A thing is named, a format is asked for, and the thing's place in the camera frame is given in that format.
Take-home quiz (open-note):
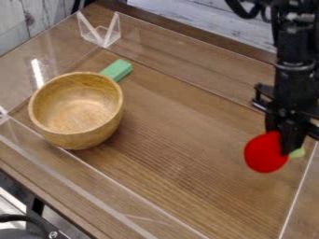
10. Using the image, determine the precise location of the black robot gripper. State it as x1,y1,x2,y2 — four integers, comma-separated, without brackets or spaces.
252,60,319,155

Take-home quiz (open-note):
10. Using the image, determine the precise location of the black metal table bracket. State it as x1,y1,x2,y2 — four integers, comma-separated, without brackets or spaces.
26,197,71,239

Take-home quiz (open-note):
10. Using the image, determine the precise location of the clear acrylic corner bracket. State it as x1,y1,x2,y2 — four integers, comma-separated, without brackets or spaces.
76,11,121,49

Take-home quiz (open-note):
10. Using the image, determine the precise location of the black cable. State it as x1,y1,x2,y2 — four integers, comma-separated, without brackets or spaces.
0,214,49,239

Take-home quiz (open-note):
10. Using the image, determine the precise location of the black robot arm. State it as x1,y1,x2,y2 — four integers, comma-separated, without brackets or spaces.
224,0,319,155

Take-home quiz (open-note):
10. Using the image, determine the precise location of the wooden bowl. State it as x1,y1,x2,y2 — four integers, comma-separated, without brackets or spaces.
28,72,123,150

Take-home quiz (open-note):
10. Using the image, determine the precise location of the green rectangular block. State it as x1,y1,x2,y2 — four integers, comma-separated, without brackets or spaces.
100,59,133,82

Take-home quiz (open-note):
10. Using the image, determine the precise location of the red plush strawberry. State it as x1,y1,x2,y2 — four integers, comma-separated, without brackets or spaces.
243,130,308,175

